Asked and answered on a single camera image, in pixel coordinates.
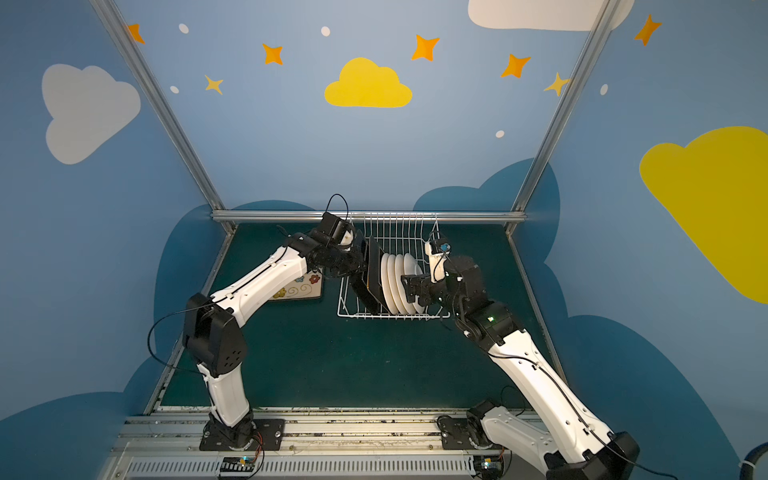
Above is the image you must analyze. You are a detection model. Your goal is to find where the square floral plate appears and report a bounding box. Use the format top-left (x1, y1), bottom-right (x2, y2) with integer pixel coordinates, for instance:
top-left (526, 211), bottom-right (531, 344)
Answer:
top-left (362, 237), bottom-right (385, 314)
top-left (349, 237), bottom-right (379, 314)
top-left (270, 270), bottom-right (324, 301)

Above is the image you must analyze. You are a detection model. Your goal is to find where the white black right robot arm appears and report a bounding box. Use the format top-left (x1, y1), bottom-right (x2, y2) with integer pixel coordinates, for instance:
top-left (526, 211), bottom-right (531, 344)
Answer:
top-left (399, 256), bottom-right (640, 479)

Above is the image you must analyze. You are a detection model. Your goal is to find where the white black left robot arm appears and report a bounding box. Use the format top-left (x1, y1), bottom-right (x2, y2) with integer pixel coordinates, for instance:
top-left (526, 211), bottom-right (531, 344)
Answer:
top-left (183, 230), bottom-right (365, 429)

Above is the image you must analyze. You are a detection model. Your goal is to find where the white round plate rightmost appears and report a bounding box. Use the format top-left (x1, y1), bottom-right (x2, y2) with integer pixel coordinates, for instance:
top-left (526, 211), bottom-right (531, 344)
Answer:
top-left (403, 253), bottom-right (426, 315)

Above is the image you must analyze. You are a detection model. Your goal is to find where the white round plate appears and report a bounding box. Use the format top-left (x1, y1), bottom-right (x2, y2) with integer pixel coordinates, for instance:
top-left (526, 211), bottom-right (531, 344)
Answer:
top-left (395, 253), bottom-right (417, 315)
top-left (380, 253), bottom-right (399, 315)
top-left (388, 254), bottom-right (409, 315)
top-left (403, 253), bottom-right (426, 315)

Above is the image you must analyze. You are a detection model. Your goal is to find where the white round plate leftmost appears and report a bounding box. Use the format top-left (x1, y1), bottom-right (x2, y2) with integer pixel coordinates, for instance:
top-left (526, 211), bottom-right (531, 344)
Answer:
top-left (380, 253), bottom-right (399, 315)

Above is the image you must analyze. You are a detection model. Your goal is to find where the right small circuit board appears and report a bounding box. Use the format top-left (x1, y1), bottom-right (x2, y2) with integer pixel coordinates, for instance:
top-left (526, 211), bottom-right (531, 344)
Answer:
top-left (472, 456), bottom-right (505, 480)

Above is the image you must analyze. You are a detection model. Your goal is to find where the small circuit board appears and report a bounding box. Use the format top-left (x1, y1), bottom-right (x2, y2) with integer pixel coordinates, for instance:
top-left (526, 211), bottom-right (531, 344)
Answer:
top-left (472, 456), bottom-right (505, 480)
top-left (217, 456), bottom-right (256, 479)

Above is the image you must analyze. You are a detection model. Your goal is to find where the left small circuit board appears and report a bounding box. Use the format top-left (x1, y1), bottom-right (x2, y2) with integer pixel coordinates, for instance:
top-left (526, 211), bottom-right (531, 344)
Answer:
top-left (217, 456), bottom-right (256, 479)

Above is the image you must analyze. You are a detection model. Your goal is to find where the white wire dish rack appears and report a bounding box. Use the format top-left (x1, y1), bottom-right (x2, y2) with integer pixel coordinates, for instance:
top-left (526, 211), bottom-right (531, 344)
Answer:
top-left (337, 219), bottom-right (451, 320)

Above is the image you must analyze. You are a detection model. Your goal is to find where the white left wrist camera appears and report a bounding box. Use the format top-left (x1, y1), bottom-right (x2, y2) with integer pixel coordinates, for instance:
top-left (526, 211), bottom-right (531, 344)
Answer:
top-left (312, 212), bottom-right (355, 248)

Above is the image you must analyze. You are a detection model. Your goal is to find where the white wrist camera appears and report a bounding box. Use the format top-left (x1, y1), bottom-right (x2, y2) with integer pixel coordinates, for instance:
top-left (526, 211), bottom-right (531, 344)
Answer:
top-left (424, 238), bottom-right (451, 283)
top-left (312, 212), bottom-right (355, 248)

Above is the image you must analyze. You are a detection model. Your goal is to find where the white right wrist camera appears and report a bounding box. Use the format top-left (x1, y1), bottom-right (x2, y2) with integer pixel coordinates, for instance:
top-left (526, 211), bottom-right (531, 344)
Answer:
top-left (424, 238), bottom-right (451, 283)

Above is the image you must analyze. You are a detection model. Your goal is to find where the aluminium frame back bar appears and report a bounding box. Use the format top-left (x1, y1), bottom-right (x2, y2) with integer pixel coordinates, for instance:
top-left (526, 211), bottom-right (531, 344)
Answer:
top-left (211, 210), bottom-right (527, 224)

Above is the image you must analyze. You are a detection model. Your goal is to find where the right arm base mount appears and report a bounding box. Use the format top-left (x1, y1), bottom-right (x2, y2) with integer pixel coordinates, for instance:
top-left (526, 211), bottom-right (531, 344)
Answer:
top-left (435, 399), bottom-right (501, 450)

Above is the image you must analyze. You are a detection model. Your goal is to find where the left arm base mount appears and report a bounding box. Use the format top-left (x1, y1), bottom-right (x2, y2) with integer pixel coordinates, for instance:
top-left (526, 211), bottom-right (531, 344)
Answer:
top-left (199, 415), bottom-right (285, 452)

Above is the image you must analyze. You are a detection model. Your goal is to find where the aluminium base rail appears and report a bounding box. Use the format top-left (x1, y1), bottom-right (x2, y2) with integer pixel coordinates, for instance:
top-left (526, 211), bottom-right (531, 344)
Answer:
top-left (100, 406), bottom-right (544, 479)

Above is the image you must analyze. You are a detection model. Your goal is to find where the aluminium frame right post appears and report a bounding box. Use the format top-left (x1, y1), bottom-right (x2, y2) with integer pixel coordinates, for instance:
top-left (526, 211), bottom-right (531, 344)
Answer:
top-left (505, 0), bottom-right (622, 240)

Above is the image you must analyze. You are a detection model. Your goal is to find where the aluminium frame post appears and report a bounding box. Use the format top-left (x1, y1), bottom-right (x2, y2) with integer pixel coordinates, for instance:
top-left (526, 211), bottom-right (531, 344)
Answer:
top-left (90, 0), bottom-right (225, 213)
top-left (505, 0), bottom-right (622, 240)

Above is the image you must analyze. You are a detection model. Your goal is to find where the aluminium frame left post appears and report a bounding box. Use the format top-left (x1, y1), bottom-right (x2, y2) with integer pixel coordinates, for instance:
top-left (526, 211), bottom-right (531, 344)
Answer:
top-left (90, 0), bottom-right (225, 213)

